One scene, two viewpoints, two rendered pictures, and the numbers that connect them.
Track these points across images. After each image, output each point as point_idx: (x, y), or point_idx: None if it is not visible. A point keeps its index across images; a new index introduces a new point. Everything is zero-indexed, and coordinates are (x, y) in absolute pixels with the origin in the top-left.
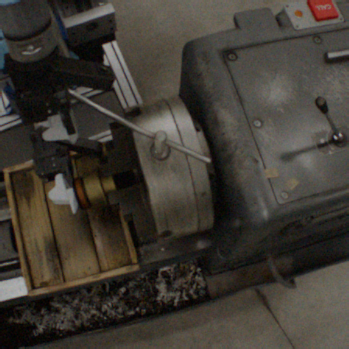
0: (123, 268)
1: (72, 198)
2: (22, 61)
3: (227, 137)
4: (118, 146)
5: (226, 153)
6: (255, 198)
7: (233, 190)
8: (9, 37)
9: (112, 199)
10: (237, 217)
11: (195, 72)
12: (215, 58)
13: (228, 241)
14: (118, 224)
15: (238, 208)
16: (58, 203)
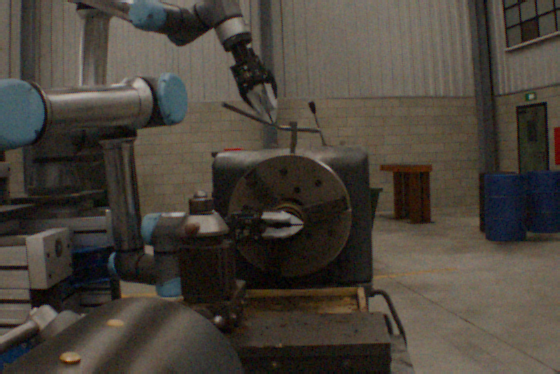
0: (359, 290)
1: (290, 214)
2: (246, 31)
3: (299, 152)
4: (267, 184)
5: (309, 155)
6: (347, 147)
7: (336, 158)
8: (237, 15)
9: (304, 207)
10: (355, 162)
11: (240, 159)
12: (240, 150)
13: (363, 224)
14: (310, 298)
15: (349, 158)
16: (286, 234)
